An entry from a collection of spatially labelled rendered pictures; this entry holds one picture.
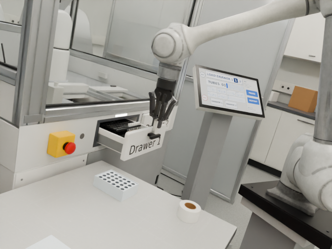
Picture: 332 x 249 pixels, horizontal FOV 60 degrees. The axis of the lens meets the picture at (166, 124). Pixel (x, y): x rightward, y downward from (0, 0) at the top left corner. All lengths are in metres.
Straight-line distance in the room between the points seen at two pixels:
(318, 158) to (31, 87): 0.85
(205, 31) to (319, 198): 0.60
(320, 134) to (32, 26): 0.87
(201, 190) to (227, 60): 1.25
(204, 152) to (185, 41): 1.23
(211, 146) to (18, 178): 1.39
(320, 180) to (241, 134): 1.84
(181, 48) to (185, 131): 2.10
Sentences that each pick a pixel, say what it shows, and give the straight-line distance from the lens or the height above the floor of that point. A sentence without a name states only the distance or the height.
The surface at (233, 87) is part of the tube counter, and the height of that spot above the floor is 1.11.
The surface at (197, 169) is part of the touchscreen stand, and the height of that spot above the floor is 0.49.
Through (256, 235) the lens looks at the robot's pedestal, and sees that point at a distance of 1.29.
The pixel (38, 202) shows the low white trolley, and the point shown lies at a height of 0.76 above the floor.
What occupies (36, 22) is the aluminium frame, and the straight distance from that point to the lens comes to 0.86.
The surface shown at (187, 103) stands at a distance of 2.93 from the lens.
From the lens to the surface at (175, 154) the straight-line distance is 3.07.
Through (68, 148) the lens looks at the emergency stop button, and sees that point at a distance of 0.95.
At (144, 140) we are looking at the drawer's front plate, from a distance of 1.15.
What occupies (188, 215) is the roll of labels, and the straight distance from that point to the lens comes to 0.91.
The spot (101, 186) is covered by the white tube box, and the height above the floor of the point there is 0.77.
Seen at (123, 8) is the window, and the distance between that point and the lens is 1.13.
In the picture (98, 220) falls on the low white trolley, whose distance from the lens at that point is 0.85.
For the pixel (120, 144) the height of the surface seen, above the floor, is 0.87.
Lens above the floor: 1.24
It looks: 14 degrees down
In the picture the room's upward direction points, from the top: 14 degrees clockwise
